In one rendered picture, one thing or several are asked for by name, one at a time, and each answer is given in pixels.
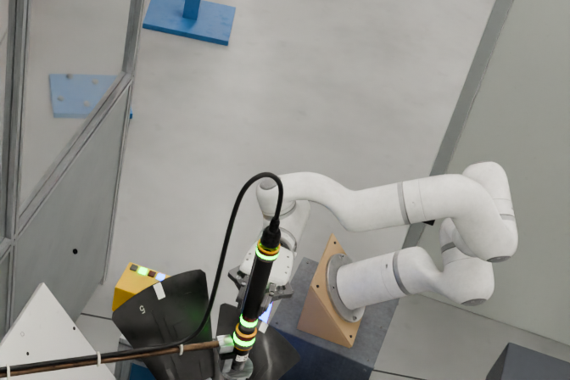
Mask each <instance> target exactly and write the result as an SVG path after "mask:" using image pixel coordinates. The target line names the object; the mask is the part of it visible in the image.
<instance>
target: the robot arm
mask: <svg viewBox="0 0 570 380"><path fill-rule="evenodd" d="M278 177H279V178H280V180H281V181H282V184H283V200H282V208H281V212H280V215H279V219H280V225H279V229H280V231H281V234H282V235H281V239H280V250H279V254H278V257H277V259H276V260H275V261H273V265H272V268H271V274H270V276H269V280H268V283H267V286H266V290H265V297H264V298H263V300H262V303H261V305H260V310H259V314H258V316H260V317H261V316H262V314H263V311H264V312H267V310H268V307H269V305H270V304H272V302H273V301H277V300H279V299H289V298H292V296H293V290H292V288H291V286H290V283H289V281H288V280H289V278H290V275H291V270H292V267H293V258H296V255H297V253H296V252H295V251H296V248H297V247H298V244H299V240H300V238H301V236H302V233H303V231H304V229H305V225H306V223H307V221H308V218H309V216H310V211H311V209H310V203H309V201H308V200H310V201H314V202H317V203H318V204H322V205H323V206H325V207H326V208H328V209H329V210H330V211H332V213H333V214H334V215H335V216H336V217H337V219H338V220H339V222H340V223H341V224H342V226H343V227H344V228H345V229H346V230H347V231H349V232H366V231H371V230H377V229H382V228H387V227H392V226H403V225H408V224H412V223H417V222H423V221H431V220H437V219H443V218H446V219H445V220H444V221H443V222H442V223H441V225H440V228H439V243H440V248H441V254H442V260H443V266H444V271H443V272H441V271H440V270H439V269H438V267H437V266H436V265H435V264H434V262H433V260H432V258H431V257H430V255H429V254H428V252H427V251H426V250H425V249H423V248H421V247H411V248H407V249H401V250H398V251H394V252H391V253H388V254H382V255H379V256H376V257H372V258H370V259H366V260H360V261H357V262H353V261H352V260H351V258H349V257H348V256H347V255H345V254H334V255H332V256H331V257H330V259H329V260H328V262H327V266H326V273H325V279H326V287H327V294H328V297H329V299H330V301H331V304H332V307H333V308H334V309H335V311H336V313H337V314H338V315H339V317H340V318H342V319H343V320H344V321H346V322H349V323H352V322H357V321H358V320H359V319H360V318H361V317H362V316H363V313H364V310H365V306H367V305H373V304H376V303H380V302H383V301H387V300H391V299H397V298H401V297H405V296H408V295H412V294H415V293H423V292H434V293H438V294H441V295H443V296H445V297H446V298H447V299H450V300H452V301H454V302H456V303H458V304H461V305H465V306H476V305H480V304H483V303H484V302H485V301H487V300H488V299H489V298H490V297H491V295H492V293H493V292H494V287H495V281H494V273H493V268H492V262H493V263H500V262H503V261H507V260H508V259H510V258H511V257H512V256H513V255H514V254H515V252H516V250H517V244H518V235H517V225H516V221H515V216H514V211H513V207H512V201H511V194H510V189H509V184H508V180H507V177H506V173H505V171H504V170H503V168H502V167H501V166H500V165H498V164H496V163H495V162H492V161H479V162H475V163H473V164H471V165H469V166H468V167H467V168H466V169H465V170H464V171H463V173H462V175H459V174H444V175H438V176H430V177H424V178H419V179H415V180H410V181H405V182H396V183H392V184H388V185H383V186H379V187H371V188H367V189H362V190H356V191H355V190H350V189H348V188H347V187H344V186H343V185H341V184H340V183H338V182H336V181H334V180H333V179H331V178H329V177H327V176H324V175H321V174H318V173H314V172H296V173H290V174H285V175H280V176H278ZM256 197H257V200H258V203H259V206H260V210H261V212H262V215H263V226H262V229H261V231H260V235H259V236H258V238H257V240H256V242H255V243H254V244H253V246H252V247H251V248H250V250H249V251H248V253H247V254H246V255H245V257H244V259H243V261H242V263H241V265H238V266H236V267H234V268H232V269H231V270H229V272H228V275H227V276H228V277H229V278H230V279H231V280H232V281H233V282H234V284H235V285H236V287H237V289H238V290H239V291H238V295H237V298H236V302H238V304H237V309H241V307H242V305H243V299H244V295H245V292H246V288H247V285H248V281H249V275H250V272H251V268H252V264H253V261H254V255H255V250H256V247H257V243H258V241H259V239H260V238H261V236H262V233H263V230H264V229H265V228H266V227H267V226H269V225H270V222H271V219H272V217H273V216H274V214H275V211H276V207H277V199H278V186H277V183H276V182H275V181H274V180H273V179H271V178H267V179H265V180H264V181H262V182H260V183H259V185H258V186H257V188H256Z"/></svg>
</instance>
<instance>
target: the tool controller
mask: <svg viewBox="0 0 570 380"><path fill-rule="evenodd" d="M486 380H570V362H567V361H564V360H560V359H557V358H555V357H552V356H549V355H545V354H542V353H540V352H538V351H535V350H532V349H528V348H525V347H523V346H520V345H517V344H514V343H508V344H507V346H506V347H505V348H504V350H503V351H502V353H501V354H500V356H499V358H498V359H497V361H496V362H495V363H494V365H493V366H492V368H491V369H490V371H489V373H488V375H487V376H486Z"/></svg>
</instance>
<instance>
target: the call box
mask: <svg viewBox="0 0 570 380"><path fill-rule="evenodd" d="M132 264H133V265H137V264H134V263H131V262H130V263H129V264H128V266H127V267H126V269H125V271H124V272H123V274H122V276H121V278H120V280H119V281H118V282H117V284H116V286H115V293H114V299H113V305H112V311H115V310H116V309H117V308H118V307H120V306H121V305H122V304H124V303H125V302H126V301H127V300H128V299H130V298H131V297H133V296H134V295H135V294H137V293H139V292H141V291H142V290H144V289H145V288H147V287H149V286H151V285H153V284H155V283H156V282H159V281H160V280H158V279H156V277H157V276H158V274H159V273H160V272H157V271H155V272H156V274H155V276H154V278H152V277H149V276H148V272H149V271H154V270H151V269H148V268H146V267H143V266H140V265H138V268H137V271H131V270H130V267H131V265H132ZM141 267H143V268H146V269H148V270H147V272H146V274H145V275H143V274H141V273H138V272H139V270H140V268H141ZM160 274H163V273H160ZM163 275H165V278H164V279H166V278H167V277H170V276H168V275H166V274H163Z"/></svg>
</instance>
